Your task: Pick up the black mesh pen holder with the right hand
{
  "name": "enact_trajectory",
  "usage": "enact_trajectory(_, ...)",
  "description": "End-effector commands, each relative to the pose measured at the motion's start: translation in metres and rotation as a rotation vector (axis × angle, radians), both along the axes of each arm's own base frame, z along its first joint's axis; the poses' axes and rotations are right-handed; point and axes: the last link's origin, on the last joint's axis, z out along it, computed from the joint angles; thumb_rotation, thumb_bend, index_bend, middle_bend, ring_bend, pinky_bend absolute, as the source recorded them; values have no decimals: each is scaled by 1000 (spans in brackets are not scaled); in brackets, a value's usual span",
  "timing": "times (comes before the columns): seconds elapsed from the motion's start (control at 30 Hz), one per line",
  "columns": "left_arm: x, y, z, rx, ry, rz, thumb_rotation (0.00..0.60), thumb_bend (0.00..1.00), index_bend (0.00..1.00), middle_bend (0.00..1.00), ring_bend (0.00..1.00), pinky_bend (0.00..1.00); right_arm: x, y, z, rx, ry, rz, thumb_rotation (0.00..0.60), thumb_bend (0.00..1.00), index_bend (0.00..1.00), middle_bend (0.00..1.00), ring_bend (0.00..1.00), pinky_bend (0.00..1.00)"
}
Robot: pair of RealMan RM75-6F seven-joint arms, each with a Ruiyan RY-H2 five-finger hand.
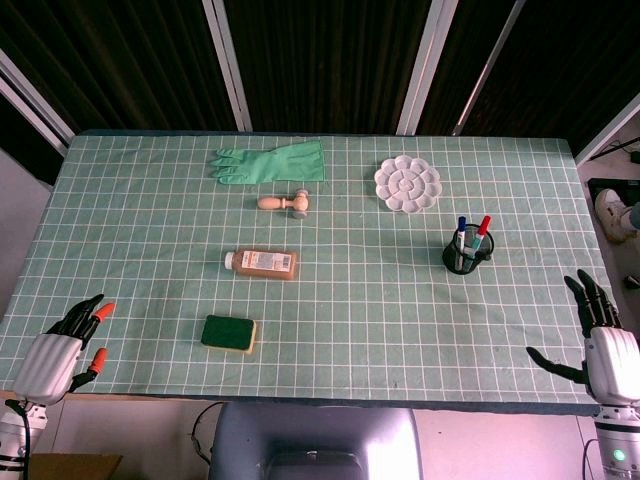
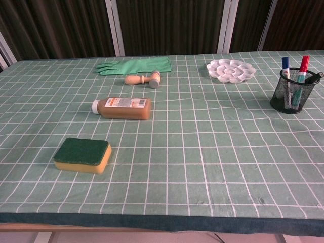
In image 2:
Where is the yellow sponge green scouring pad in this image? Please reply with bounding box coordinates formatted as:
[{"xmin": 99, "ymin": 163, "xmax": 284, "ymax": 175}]
[{"xmin": 53, "ymin": 137, "xmax": 112, "ymax": 175}]

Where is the white screen frame post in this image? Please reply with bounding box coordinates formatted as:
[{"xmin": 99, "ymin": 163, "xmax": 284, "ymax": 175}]
[
  {"xmin": 0, "ymin": 32, "xmax": 18, "ymax": 72},
  {"xmin": 217, "ymin": 0, "xmax": 239, "ymax": 54},
  {"xmin": 257, "ymin": 0, "xmax": 278, "ymax": 51},
  {"xmin": 105, "ymin": 0, "xmax": 126, "ymax": 57}
]

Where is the black marker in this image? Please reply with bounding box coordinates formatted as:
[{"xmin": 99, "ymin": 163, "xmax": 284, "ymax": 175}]
[{"xmin": 304, "ymin": 72, "xmax": 324, "ymax": 84}]

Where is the small wooden toy hammer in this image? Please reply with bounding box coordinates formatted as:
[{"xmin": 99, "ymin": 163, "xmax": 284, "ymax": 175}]
[{"xmin": 124, "ymin": 71, "xmax": 161, "ymax": 89}]

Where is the white flower-shaped paint palette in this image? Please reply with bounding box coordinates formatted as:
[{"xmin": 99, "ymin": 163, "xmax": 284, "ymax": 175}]
[{"xmin": 206, "ymin": 58, "xmax": 256, "ymax": 84}]

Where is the black mesh pen holder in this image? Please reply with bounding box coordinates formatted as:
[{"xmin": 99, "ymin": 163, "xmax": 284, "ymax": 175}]
[{"xmin": 269, "ymin": 67, "xmax": 320, "ymax": 114}]

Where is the blue cap marker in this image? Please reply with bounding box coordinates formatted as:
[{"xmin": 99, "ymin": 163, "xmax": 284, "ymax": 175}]
[{"xmin": 281, "ymin": 56, "xmax": 292, "ymax": 109}]

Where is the red cap marker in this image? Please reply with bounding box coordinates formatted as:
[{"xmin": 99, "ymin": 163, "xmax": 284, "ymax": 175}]
[{"xmin": 291, "ymin": 55, "xmax": 310, "ymax": 106}]

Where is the brown liquid bottle white cap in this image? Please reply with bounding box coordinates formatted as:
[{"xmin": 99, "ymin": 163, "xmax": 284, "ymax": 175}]
[{"xmin": 92, "ymin": 97, "xmax": 152, "ymax": 120}]

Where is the green rubber glove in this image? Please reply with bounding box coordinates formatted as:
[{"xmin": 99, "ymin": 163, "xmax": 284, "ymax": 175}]
[{"xmin": 95, "ymin": 56, "xmax": 173, "ymax": 76}]

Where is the green checked tablecloth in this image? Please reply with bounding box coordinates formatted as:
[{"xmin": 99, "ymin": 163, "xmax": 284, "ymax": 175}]
[{"xmin": 0, "ymin": 49, "xmax": 324, "ymax": 235}]

